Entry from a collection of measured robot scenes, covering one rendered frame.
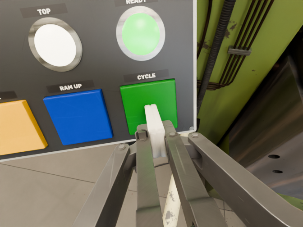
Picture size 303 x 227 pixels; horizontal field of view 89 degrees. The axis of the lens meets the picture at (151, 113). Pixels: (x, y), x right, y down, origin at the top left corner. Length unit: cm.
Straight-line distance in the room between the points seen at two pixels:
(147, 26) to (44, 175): 141
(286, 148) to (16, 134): 54
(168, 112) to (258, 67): 37
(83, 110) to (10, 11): 13
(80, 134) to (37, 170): 132
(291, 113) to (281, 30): 19
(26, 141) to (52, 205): 114
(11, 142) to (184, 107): 25
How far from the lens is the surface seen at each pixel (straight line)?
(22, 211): 152
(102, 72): 21
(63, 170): 144
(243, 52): 49
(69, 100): 23
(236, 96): 62
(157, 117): 16
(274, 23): 48
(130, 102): 21
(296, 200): 92
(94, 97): 22
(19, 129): 28
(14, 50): 25
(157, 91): 21
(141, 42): 20
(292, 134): 45
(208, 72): 52
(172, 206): 54
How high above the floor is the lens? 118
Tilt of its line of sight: 55 degrees down
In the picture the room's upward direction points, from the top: 6 degrees counter-clockwise
